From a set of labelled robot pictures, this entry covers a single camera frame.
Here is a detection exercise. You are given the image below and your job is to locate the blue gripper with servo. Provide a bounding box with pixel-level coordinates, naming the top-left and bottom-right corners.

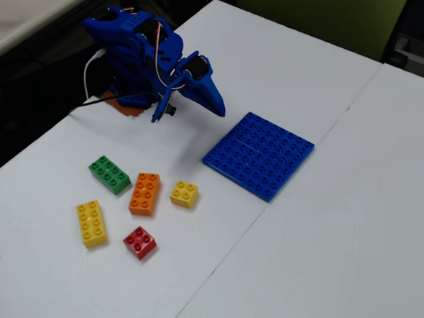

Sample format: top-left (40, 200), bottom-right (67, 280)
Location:
top-left (170, 49), bottom-right (230, 118)

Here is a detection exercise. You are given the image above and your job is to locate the yellow 2x2 toy block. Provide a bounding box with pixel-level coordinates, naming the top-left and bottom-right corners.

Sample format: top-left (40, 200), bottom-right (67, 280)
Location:
top-left (169, 180), bottom-right (200, 211)

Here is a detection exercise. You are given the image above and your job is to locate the orange 2x4 toy block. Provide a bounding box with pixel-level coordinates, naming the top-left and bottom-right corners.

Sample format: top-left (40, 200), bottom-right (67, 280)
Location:
top-left (127, 171), bottom-right (163, 219)

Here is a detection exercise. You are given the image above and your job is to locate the green 2x4 toy block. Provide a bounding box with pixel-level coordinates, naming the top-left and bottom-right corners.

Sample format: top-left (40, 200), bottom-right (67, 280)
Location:
top-left (86, 154), bottom-right (134, 197)

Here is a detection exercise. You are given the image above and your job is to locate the red 2x2 toy block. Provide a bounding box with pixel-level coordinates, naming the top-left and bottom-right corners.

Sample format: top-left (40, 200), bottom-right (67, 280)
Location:
top-left (121, 224), bottom-right (159, 262)

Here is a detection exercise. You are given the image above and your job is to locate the yellow 2x4 toy block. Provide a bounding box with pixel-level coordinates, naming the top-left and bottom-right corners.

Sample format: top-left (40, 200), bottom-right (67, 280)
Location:
top-left (73, 199), bottom-right (111, 250)

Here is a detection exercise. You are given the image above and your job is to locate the blue 8x8 toy baseplate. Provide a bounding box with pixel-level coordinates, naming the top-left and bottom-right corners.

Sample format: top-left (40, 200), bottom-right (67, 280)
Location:
top-left (200, 109), bottom-right (318, 206)

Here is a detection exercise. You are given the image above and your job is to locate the green chair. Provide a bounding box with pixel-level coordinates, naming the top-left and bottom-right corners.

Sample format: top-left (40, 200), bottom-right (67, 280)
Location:
top-left (231, 0), bottom-right (409, 65)

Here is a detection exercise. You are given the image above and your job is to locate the beige desk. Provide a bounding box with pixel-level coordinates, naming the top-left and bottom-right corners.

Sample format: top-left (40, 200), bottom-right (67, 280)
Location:
top-left (0, 0), bottom-right (116, 73)

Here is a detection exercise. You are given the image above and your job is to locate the wrist camera on blue mount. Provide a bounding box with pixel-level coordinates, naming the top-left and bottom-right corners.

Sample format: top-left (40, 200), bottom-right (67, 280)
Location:
top-left (150, 85), bottom-right (179, 126)

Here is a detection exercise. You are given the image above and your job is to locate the red white servo wire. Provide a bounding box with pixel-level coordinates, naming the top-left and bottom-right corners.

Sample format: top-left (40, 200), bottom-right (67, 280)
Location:
top-left (149, 17), bottom-right (188, 93)

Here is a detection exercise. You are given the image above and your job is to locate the black cable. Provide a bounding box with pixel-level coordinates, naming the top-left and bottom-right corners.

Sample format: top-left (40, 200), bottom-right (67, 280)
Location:
top-left (69, 88), bottom-right (156, 119)

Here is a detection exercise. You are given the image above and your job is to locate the white cable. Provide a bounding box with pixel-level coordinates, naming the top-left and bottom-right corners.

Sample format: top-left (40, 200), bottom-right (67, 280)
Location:
top-left (82, 52), bottom-right (109, 100)

